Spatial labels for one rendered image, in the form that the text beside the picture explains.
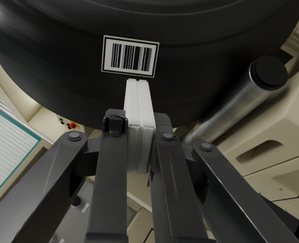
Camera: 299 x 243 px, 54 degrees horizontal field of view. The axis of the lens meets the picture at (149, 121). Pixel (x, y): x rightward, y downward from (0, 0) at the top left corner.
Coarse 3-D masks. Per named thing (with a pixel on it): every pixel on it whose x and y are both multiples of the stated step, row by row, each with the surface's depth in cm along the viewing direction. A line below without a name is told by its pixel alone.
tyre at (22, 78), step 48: (0, 0) 32; (48, 0) 31; (96, 0) 31; (144, 0) 32; (192, 0) 33; (240, 0) 35; (288, 0) 37; (0, 48) 37; (48, 48) 33; (96, 48) 32; (192, 48) 33; (240, 48) 35; (48, 96) 43; (96, 96) 38; (192, 96) 39
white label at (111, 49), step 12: (108, 36) 31; (108, 48) 32; (120, 48) 32; (132, 48) 32; (144, 48) 32; (156, 48) 32; (108, 60) 32; (120, 60) 32; (132, 60) 32; (144, 60) 32; (156, 60) 32; (120, 72) 33; (132, 72) 33; (144, 72) 33
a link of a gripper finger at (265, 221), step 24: (216, 168) 13; (216, 192) 12; (240, 192) 11; (216, 216) 12; (240, 216) 11; (264, 216) 10; (216, 240) 12; (240, 240) 11; (264, 240) 9; (288, 240) 10
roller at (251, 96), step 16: (256, 64) 34; (272, 64) 34; (240, 80) 37; (256, 80) 34; (272, 80) 33; (224, 96) 42; (240, 96) 38; (256, 96) 36; (208, 112) 48; (224, 112) 43; (240, 112) 40; (208, 128) 49; (224, 128) 47; (192, 144) 58
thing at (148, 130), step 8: (144, 80) 21; (144, 88) 19; (144, 96) 18; (144, 104) 17; (144, 112) 16; (152, 112) 16; (144, 120) 15; (152, 120) 15; (144, 128) 15; (152, 128) 15; (144, 136) 15; (152, 136) 15; (144, 144) 15; (144, 152) 15; (136, 160) 16; (144, 160) 15; (136, 168) 16; (144, 168) 16
